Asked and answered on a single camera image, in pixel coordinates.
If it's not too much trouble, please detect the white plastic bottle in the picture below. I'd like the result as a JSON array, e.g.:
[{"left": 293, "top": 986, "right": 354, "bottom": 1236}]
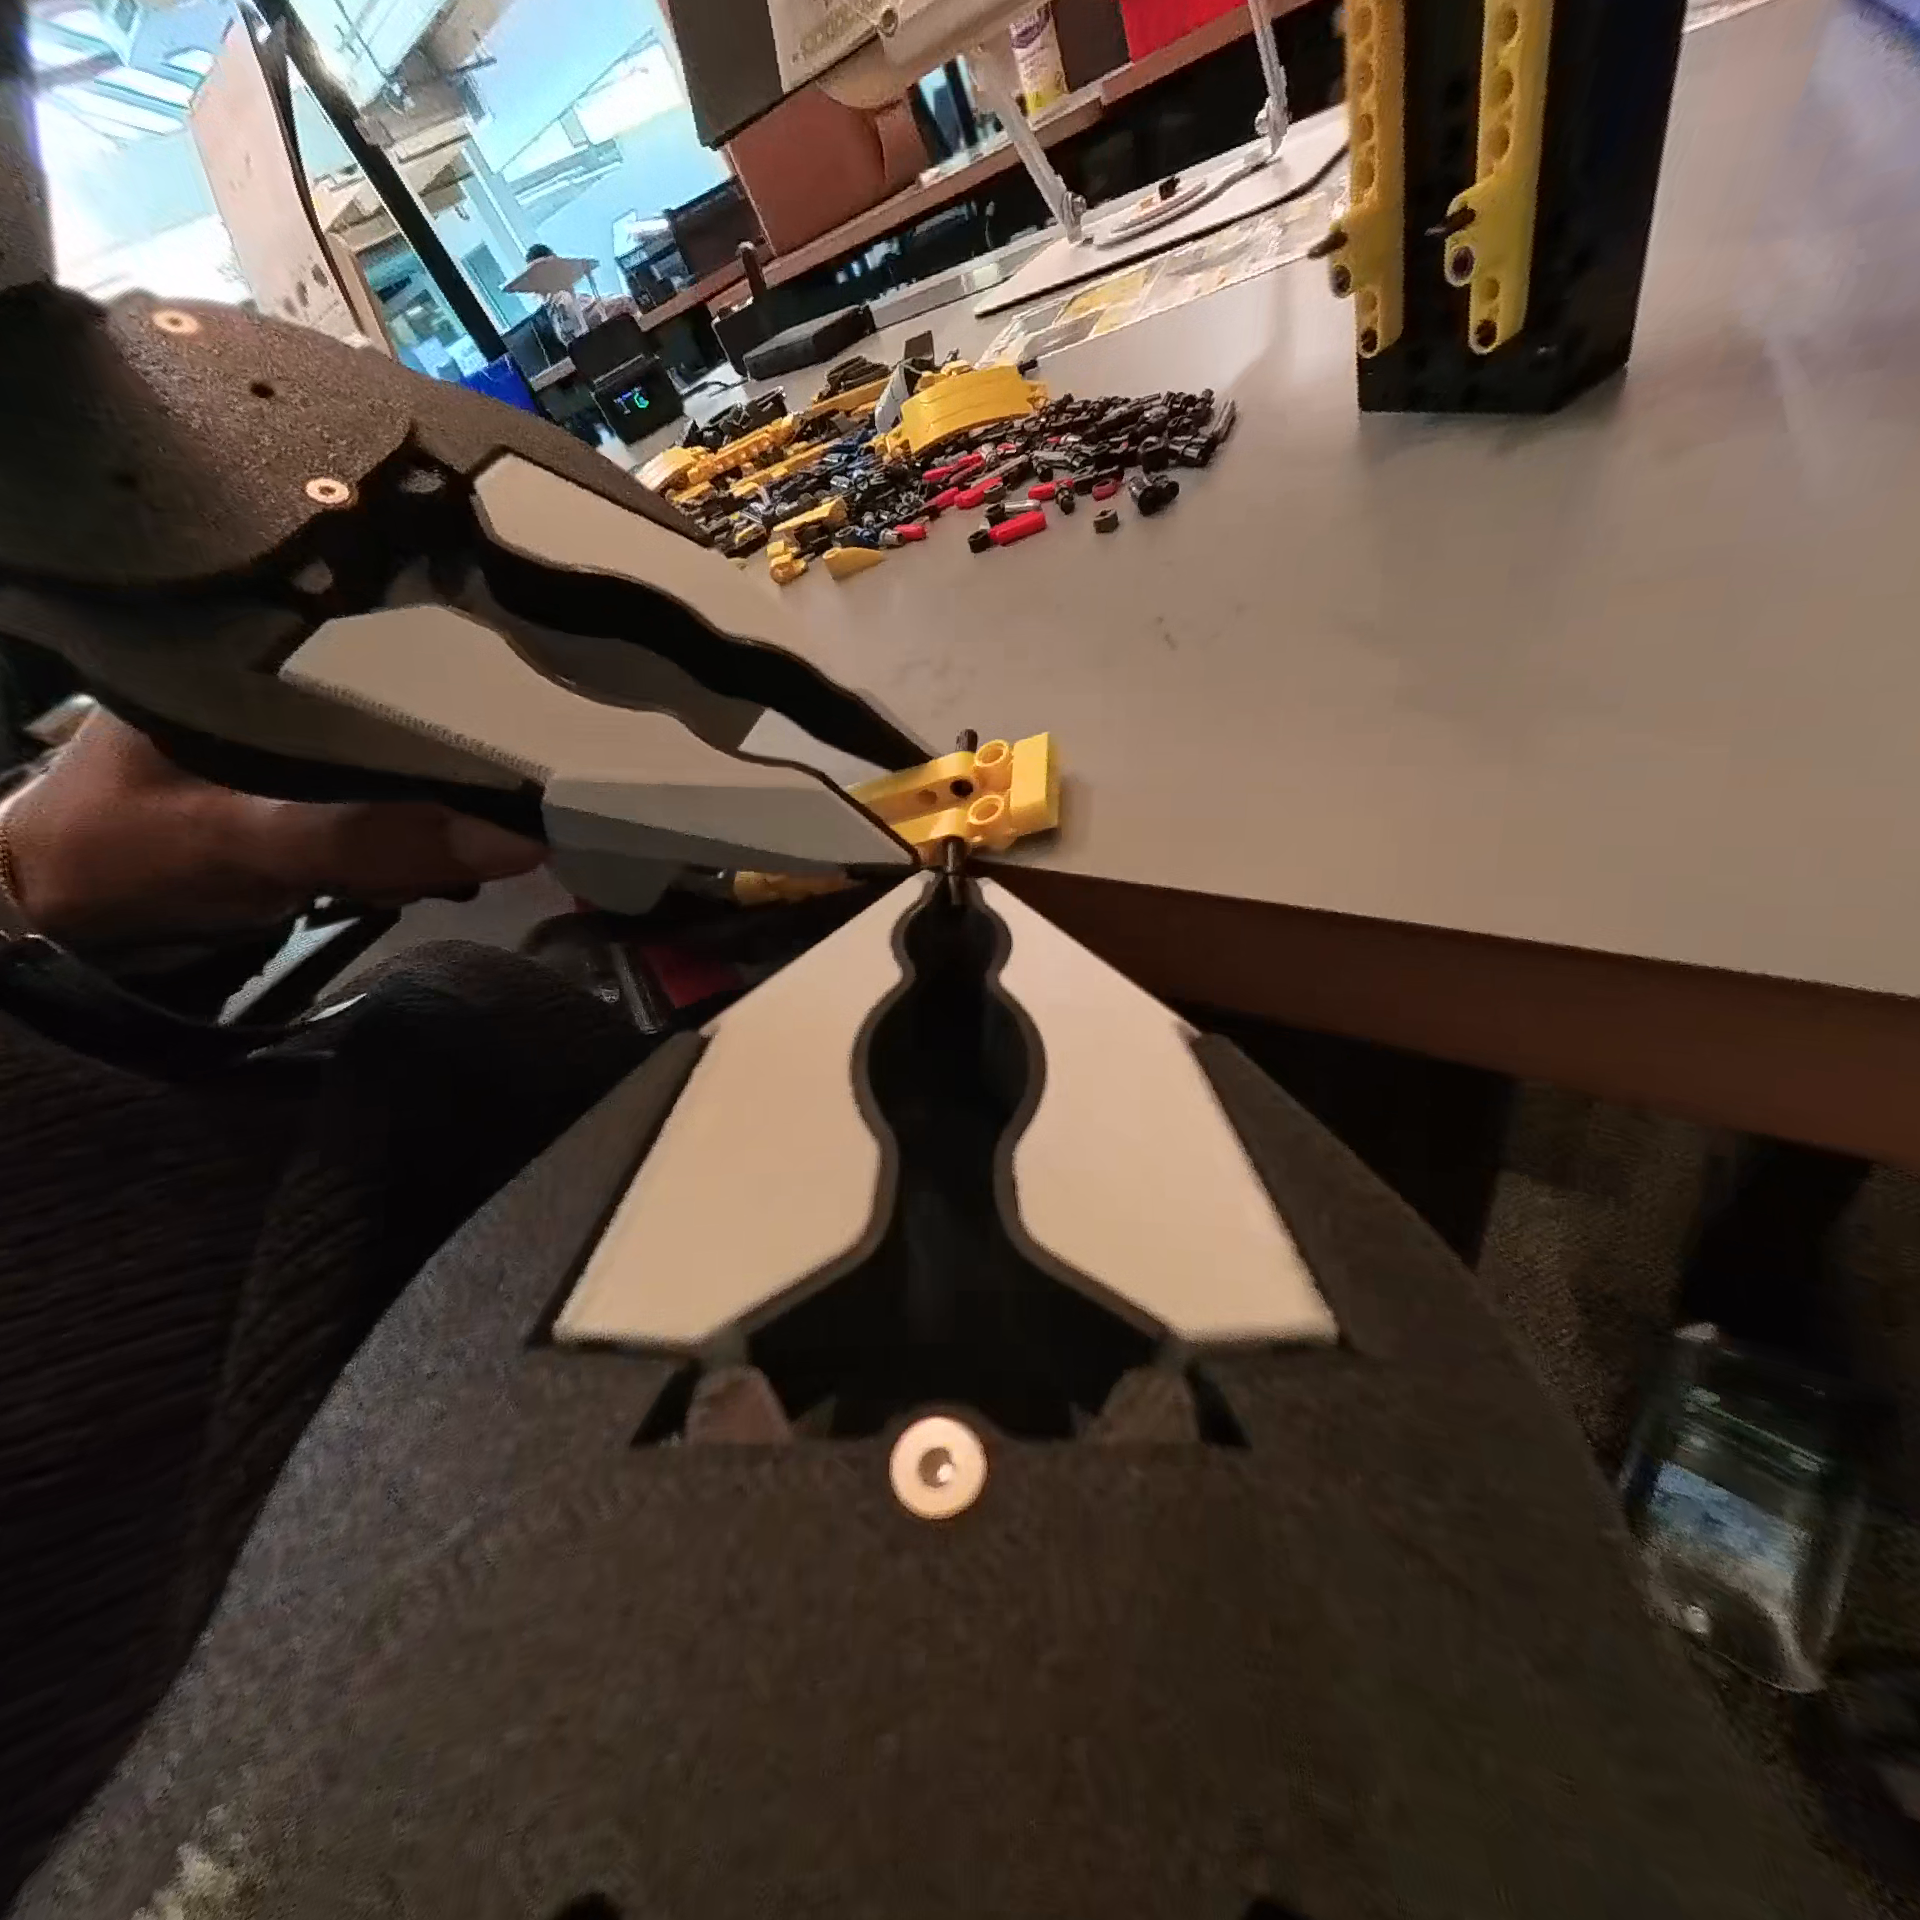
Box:
[{"left": 1008, "top": 0, "right": 1072, "bottom": 125}]

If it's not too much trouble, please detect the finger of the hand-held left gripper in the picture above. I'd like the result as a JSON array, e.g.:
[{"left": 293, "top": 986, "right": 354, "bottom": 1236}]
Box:
[
  {"left": 468, "top": 448, "right": 938, "bottom": 779},
  {"left": 274, "top": 596, "right": 924, "bottom": 921}
]

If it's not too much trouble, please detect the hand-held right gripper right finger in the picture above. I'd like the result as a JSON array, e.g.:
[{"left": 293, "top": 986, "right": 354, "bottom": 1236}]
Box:
[{"left": 960, "top": 877, "right": 1341, "bottom": 1356}]

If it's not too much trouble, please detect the yellow toy panel with pins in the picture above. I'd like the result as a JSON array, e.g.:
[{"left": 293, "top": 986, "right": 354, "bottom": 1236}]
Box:
[{"left": 730, "top": 729, "right": 1065, "bottom": 905}]

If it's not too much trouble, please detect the pile of black red pins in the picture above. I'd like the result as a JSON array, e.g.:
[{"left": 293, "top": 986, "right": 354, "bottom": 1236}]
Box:
[{"left": 900, "top": 386, "right": 1241, "bottom": 560}]

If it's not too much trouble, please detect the printed instruction sheet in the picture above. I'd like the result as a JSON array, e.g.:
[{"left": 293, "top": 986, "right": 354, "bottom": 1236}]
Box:
[{"left": 975, "top": 193, "right": 1360, "bottom": 359}]

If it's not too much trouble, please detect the metal bracket red label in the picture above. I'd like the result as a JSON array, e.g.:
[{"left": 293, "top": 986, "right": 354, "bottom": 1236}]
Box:
[{"left": 516, "top": 908, "right": 712, "bottom": 1037}]

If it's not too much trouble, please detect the black power strip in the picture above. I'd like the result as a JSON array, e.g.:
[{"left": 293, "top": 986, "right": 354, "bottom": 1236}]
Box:
[{"left": 743, "top": 305, "right": 879, "bottom": 381}]

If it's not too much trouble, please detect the white book stand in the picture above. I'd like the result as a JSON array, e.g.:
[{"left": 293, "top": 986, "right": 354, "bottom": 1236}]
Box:
[{"left": 982, "top": 0, "right": 1353, "bottom": 255}]

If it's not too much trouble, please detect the black metal pole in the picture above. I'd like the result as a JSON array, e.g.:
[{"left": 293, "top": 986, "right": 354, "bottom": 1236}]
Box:
[{"left": 239, "top": 0, "right": 513, "bottom": 368}]

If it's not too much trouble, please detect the clear plastic package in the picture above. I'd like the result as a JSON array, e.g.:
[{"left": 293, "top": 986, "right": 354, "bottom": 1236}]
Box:
[{"left": 1615, "top": 1319, "right": 1870, "bottom": 1693}]

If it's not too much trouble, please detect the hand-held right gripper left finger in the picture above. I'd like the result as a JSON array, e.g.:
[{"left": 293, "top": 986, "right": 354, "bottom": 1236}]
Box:
[{"left": 549, "top": 872, "right": 953, "bottom": 1364}]

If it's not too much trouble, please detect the heap of assorted yellow parts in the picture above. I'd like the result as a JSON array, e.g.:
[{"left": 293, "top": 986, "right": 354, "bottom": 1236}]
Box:
[{"left": 638, "top": 352, "right": 1050, "bottom": 587}]

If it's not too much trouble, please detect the person's black knit sweater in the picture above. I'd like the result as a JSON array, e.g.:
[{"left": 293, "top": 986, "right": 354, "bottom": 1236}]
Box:
[{"left": 0, "top": 921, "right": 692, "bottom": 1877}]

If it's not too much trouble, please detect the black and yellow toy tower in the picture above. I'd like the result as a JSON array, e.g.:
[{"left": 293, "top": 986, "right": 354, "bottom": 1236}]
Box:
[{"left": 1309, "top": 0, "right": 1690, "bottom": 419}]

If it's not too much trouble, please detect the black device green display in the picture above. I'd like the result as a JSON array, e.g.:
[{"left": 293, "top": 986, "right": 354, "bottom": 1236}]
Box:
[{"left": 596, "top": 363, "right": 694, "bottom": 448}]

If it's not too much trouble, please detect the yellow curved toy panel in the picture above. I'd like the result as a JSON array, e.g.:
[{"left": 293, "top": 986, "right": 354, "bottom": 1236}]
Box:
[{"left": 881, "top": 363, "right": 1050, "bottom": 452}]

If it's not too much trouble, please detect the cardboard display board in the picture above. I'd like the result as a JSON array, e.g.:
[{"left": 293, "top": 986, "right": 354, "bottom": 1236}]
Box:
[{"left": 188, "top": 16, "right": 383, "bottom": 354}]

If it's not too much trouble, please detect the person's left hand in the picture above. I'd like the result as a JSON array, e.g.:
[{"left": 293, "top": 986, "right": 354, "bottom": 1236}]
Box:
[{"left": 0, "top": 719, "right": 552, "bottom": 945}]

